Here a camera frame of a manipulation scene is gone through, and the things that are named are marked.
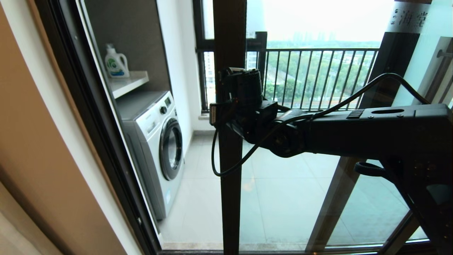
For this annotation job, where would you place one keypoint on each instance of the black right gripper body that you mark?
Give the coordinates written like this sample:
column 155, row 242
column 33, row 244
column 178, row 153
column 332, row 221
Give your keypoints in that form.
column 258, row 122

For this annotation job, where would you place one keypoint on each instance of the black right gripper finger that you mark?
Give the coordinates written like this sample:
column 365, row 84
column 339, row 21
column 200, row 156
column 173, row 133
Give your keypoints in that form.
column 220, row 119
column 220, row 108

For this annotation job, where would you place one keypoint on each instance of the dark framed sliding glass door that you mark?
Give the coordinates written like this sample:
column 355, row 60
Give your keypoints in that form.
column 230, row 35

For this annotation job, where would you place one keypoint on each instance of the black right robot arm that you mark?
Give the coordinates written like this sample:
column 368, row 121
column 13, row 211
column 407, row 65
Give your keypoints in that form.
column 389, row 131

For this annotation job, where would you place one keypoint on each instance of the stone window sill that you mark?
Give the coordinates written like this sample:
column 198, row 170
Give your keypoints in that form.
column 207, row 116

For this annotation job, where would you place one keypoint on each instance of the silver front-load washing machine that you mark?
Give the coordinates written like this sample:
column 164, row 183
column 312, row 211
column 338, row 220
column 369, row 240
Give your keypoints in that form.
column 155, row 141

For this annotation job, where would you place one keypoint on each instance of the white cabinet shelf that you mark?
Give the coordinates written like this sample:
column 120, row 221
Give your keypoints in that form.
column 128, row 83

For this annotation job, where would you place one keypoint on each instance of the built-in laundry cabinet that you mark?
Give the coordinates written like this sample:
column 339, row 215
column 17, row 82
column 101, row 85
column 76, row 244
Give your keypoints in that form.
column 134, row 35

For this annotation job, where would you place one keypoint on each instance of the white laundry detergent bottle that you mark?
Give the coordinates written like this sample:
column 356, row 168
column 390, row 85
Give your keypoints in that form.
column 116, row 65

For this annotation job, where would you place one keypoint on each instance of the stone door threshold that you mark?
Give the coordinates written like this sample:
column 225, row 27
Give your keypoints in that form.
column 191, row 245

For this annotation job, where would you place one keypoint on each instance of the beige curtain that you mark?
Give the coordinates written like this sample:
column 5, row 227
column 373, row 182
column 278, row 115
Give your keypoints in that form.
column 14, row 233

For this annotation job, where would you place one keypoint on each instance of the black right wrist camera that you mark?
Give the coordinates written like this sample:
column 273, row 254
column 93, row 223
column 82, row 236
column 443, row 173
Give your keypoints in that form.
column 247, row 86

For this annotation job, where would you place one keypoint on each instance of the dark window frame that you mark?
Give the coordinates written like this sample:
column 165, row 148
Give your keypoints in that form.
column 203, row 44

